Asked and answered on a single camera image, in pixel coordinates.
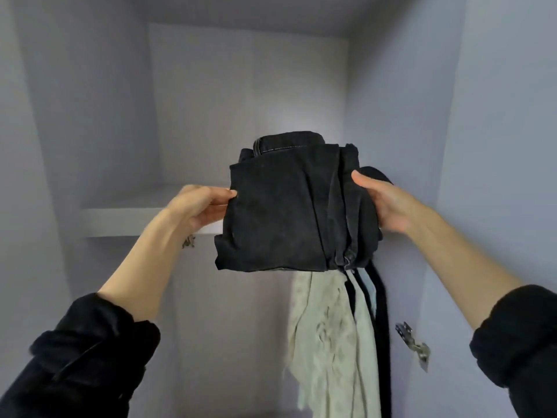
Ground person's right hand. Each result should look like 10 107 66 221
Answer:
350 170 432 239

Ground person's left hand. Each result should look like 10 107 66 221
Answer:
161 184 238 236

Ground black soft trousers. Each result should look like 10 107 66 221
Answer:
359 165 395 192

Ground light grey wardrobe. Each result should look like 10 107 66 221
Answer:
0 0 557 418

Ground black garment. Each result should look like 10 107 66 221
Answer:
343 261 393 418

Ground cream bow-print blouse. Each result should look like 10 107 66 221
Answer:
287 269 367 418

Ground person's right forearm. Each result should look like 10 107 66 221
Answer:
413 208 557 418

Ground grey wardrobe shelf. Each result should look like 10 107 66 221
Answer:
81 182 227 239

